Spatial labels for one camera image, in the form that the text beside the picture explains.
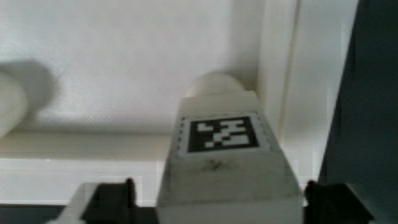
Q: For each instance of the white square tabletop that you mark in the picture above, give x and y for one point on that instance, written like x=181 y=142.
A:
x=108 y=56

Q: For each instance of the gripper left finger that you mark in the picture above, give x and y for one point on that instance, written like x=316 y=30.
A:
x=102 y=204

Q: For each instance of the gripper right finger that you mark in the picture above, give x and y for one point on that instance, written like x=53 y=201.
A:
x=335 y=206

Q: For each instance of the white table leg with tag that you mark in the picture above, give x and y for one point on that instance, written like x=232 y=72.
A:
x=229 y=183

